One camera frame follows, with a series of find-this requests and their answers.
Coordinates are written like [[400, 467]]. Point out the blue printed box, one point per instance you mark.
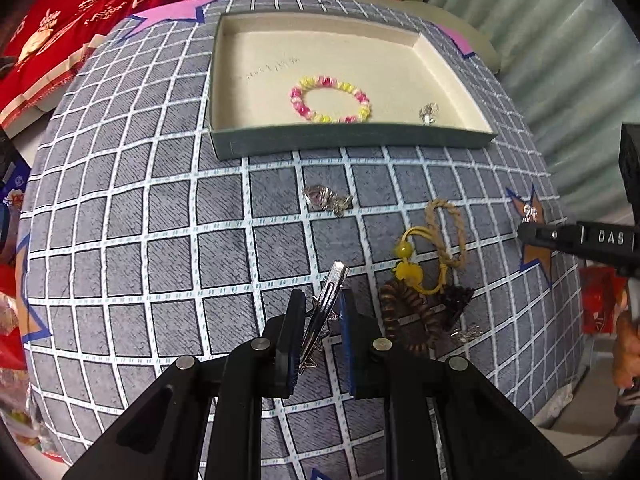
[[12, 180]]

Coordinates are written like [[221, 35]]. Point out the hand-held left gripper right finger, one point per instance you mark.
[[346, 345]]

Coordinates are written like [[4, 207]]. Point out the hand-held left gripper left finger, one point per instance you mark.
[[295, 340]]

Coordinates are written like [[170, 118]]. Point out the red packet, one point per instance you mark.
[[597, 305]]

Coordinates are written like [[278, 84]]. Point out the small silver charm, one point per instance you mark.
[[429, 112]]

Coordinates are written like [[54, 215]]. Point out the grey checked tablecloth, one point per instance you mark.
[[150, 260]]

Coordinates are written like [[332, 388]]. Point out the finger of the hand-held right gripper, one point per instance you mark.
[[575, 237]]

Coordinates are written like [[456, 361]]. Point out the colourful plastic bags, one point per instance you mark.
[[10, 360]]

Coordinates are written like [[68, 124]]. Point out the red printed blanket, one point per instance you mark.
[[75, 25]]

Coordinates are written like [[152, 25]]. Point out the black hair claw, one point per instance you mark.
[[455, 302]]

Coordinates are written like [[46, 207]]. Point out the small silver earring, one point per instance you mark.
[[530, 214]]

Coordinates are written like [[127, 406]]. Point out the shallow cream-lined tray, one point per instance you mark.
[[260, 60]]

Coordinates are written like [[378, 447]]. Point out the person's right hand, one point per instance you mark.
[[627, 350]]

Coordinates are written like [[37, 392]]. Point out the silver metal hair clip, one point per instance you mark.
[[327, 295]]

